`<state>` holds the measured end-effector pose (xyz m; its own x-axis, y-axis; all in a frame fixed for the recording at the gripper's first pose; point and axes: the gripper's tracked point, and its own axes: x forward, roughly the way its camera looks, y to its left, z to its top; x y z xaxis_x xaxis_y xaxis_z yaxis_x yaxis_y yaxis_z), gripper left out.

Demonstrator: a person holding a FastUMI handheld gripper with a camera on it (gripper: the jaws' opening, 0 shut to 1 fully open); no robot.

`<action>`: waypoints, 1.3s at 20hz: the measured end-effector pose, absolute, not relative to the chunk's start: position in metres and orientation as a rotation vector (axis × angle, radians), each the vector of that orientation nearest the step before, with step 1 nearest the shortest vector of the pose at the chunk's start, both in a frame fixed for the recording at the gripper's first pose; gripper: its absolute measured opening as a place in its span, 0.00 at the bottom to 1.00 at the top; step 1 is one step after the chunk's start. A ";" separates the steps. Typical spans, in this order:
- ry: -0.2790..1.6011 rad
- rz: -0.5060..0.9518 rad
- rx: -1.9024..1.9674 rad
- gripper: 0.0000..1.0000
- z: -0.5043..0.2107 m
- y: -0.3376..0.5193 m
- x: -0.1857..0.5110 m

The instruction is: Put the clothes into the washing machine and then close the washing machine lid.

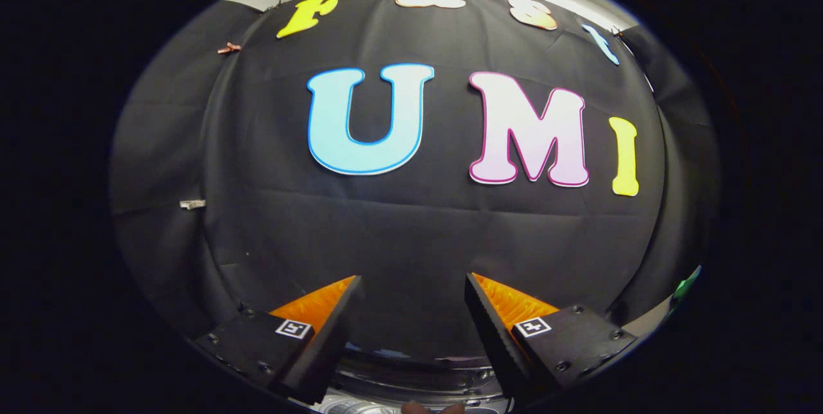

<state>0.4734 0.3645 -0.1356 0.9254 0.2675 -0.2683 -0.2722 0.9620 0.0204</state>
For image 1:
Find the pink cloth clip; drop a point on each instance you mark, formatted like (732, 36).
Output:
(228, 48)

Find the white cloth clip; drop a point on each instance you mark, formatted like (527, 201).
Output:
(191, 204)

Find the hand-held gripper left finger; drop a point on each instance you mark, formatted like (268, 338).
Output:
(331, 337)

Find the grey washing machine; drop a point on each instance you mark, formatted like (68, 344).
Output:
(418, 378)

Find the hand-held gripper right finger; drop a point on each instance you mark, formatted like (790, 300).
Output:
(495, 337)

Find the green shirt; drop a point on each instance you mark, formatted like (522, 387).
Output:
(687, 287)

